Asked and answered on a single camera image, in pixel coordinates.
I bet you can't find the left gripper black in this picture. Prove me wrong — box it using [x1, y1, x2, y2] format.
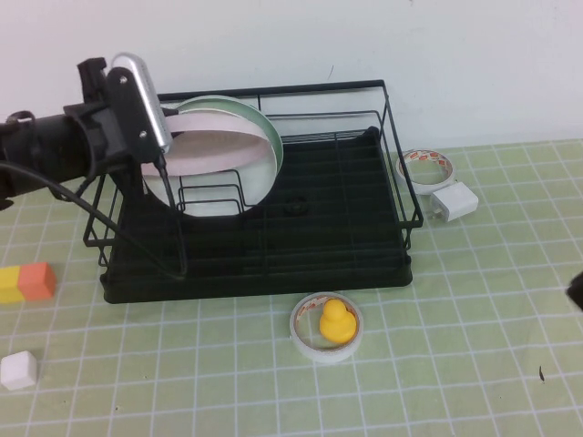
[63, 56, 149, 202]

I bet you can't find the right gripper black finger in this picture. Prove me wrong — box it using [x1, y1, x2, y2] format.
[564, 271, 583, 313]

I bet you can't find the pink round plate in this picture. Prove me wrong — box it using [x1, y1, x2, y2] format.
[140, 113, 272, 178]

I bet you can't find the white round plate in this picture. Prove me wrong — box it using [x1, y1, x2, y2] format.
[143, 157, 279, 219]

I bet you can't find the green round plate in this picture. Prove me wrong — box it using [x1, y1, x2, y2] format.
[175, 94, 286, 201]

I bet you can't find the orange cube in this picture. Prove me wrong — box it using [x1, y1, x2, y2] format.
[17, 262, 57, 300]

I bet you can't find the white power adapter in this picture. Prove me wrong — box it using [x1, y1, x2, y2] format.
[425, 182, 480, 224]

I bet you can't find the yellow cube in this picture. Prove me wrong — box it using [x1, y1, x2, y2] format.
[0, 267, 25, 305]

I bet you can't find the black drip tray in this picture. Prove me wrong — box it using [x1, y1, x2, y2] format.
[100, 126, 414, 305]

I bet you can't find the white tape roll orange print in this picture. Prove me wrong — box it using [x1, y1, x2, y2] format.
[394, 147, 457, 197]

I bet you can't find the white cube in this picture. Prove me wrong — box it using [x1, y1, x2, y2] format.
[0, 350, 37, 391]

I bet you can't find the green checked tablecloth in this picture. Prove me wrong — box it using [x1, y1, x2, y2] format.
[0, 138, 583, 437]

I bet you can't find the yellow rubber duck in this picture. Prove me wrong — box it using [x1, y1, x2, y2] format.
[318, 299, 358, 343]

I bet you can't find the translucent tape roll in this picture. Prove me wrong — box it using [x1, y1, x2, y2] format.
[290, 291, 365, 364]

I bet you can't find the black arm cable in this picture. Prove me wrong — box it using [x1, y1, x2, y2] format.
[0, 161, 188, 281]

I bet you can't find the black camera cable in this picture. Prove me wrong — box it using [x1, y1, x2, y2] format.
[154, 152, 189, 279]

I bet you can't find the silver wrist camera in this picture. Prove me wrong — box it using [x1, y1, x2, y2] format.
[104, 53, 175, 164]

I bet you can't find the black wire dish rack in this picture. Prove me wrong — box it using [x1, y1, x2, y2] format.
[84, 79, 424, 274]

